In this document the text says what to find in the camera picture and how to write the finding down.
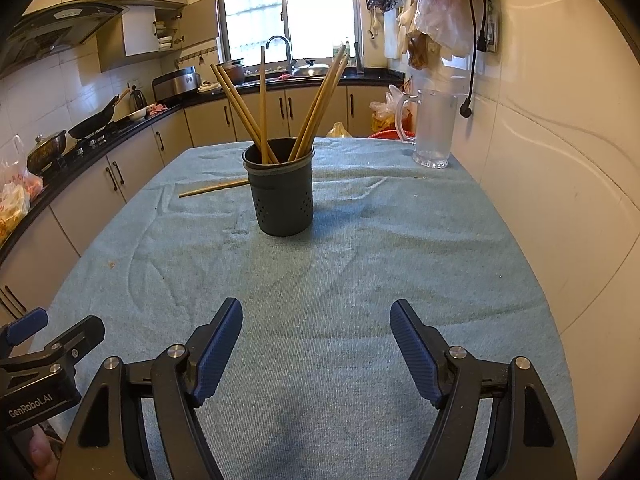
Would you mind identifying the plastic bags of food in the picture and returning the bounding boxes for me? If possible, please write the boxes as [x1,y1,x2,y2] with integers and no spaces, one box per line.
[0,135,46,246]

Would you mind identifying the black wok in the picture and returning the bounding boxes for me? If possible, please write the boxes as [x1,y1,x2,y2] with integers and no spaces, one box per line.
[67,89,132,140]

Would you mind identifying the covered steel pot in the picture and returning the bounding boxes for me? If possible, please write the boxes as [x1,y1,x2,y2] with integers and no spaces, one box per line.
[26,130,68,176]

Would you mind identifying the white orange plastic bag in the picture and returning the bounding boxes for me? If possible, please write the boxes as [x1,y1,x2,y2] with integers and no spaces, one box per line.
[369,85,416,133]

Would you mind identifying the kitchen window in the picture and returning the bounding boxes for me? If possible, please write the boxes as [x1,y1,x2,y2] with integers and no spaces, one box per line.
[216,0,360,68]

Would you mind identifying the hanging plastic bags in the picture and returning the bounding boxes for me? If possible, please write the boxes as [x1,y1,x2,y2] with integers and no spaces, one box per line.
[380,0,493,71]

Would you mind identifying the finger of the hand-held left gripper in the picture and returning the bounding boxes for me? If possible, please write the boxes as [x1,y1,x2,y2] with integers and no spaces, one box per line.
[0,316,105,376]
[0,309,49,356]

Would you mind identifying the gas stove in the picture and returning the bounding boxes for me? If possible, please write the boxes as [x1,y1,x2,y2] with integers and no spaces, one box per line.
[50,120,136,166]

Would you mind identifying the grey range hood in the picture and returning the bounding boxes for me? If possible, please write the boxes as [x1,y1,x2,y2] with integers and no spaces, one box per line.
[0,2,130,78]

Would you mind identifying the black power plug cable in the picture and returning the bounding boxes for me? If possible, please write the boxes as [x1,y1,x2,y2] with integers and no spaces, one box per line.
[457,0,493,120]

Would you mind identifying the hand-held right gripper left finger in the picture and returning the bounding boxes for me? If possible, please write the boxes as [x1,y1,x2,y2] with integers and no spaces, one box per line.
[55,297,244,480]

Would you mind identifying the white cutting board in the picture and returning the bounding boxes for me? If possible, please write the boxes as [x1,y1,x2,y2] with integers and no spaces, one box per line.
[382,7,403,61]

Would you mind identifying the blue-grey tablecloth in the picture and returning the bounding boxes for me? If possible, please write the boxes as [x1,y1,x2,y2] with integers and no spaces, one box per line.
[27,136,573,480]

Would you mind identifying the open wall shelf unit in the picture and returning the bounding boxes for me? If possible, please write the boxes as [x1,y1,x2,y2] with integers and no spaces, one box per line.
[96,0,221,73]

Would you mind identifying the curved kitchen faucet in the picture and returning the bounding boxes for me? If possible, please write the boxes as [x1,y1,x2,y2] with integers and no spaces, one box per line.
[265,35,293,76]

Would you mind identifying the metal cooking pot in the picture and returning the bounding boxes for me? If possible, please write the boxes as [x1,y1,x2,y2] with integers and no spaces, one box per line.
[217,58,247,85]

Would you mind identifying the clear glass mug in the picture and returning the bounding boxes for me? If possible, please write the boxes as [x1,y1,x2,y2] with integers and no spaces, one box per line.
[394,88,460,170]

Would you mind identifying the slim wooden chopstick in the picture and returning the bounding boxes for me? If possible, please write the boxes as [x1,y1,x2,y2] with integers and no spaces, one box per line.
[178,180,250,198]

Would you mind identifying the silver countertop appliance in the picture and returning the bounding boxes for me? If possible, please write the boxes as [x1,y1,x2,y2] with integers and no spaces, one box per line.
[151,66,201,102]

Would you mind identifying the steel pan lid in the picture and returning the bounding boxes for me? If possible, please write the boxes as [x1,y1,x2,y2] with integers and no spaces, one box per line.
[291,59,331,78]

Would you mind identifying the person's left hand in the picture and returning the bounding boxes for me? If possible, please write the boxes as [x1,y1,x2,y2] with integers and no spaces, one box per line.
[27,427,66,480]

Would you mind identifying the black kitchen countertop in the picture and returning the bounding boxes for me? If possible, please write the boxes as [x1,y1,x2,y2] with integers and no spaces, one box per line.
[0,67,406,261]

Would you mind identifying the dark grey utensil holder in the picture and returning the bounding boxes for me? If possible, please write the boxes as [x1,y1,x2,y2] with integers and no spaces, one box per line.
[242,137,316,237]

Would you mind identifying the wall power socket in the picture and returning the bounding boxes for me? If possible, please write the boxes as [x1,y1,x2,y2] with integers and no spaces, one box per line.
[482,10,500,55]

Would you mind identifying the red plastic basin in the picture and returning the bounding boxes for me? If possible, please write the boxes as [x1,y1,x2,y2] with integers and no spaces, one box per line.
[367,129,417,145]

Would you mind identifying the bunch of wooden chopsticks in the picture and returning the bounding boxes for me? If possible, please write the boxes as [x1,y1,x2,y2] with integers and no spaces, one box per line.
[210,44,350,165]

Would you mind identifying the beige base cabinets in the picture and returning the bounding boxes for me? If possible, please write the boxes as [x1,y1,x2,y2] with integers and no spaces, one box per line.
[0,84,401,321]

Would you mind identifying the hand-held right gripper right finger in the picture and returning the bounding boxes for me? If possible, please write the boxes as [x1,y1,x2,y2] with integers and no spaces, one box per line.
[390,299,578,480]

